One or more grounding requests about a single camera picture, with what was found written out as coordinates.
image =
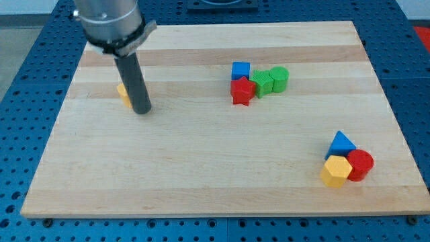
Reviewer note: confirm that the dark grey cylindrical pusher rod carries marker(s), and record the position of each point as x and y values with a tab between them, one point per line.
133	80

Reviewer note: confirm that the yellow heart block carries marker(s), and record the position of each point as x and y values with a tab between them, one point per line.
124	95

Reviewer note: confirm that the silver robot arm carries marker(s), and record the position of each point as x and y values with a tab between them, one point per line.
118	28

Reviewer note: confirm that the black mounting plate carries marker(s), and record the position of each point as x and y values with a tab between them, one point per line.
195	6

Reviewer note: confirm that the blue cube block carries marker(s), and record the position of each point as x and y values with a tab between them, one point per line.
240	69

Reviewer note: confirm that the wooden board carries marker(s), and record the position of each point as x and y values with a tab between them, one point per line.
196	154

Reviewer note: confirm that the red star block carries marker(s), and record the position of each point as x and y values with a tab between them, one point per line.
242	91

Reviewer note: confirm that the green star block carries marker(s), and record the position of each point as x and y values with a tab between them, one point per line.
263	81

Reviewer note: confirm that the green cylinder block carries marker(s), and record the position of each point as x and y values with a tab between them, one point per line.
280	76

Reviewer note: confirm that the blue triangle block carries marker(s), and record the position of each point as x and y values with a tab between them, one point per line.
340	146

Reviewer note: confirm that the yellow hexagon block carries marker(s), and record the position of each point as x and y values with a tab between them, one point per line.
335	171

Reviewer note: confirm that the red cylinder block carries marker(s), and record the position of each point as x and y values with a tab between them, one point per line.
362	162

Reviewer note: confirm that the red object at edge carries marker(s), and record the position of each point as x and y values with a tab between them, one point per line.
424	35

